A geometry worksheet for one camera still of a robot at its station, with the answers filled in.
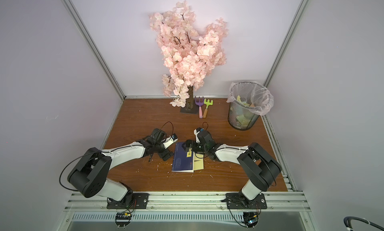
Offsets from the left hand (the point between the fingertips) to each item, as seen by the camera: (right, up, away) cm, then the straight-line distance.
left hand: (169, 146), depth 92 cm
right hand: (+12, +3, -4) cm, 14 cm away
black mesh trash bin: (+45, +18, -1) cm, 48 cm away
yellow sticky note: (+19, -7, -6) cm, 21 cm away
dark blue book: (+8, -8, -7) cm, 14 cm away
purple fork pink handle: (+20, +28, +23) cm, 41 cm away
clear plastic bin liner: (+54, +32, +3) cm, 63 cm away
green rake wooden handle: (+26, +28, +25) cm, 45 cm away
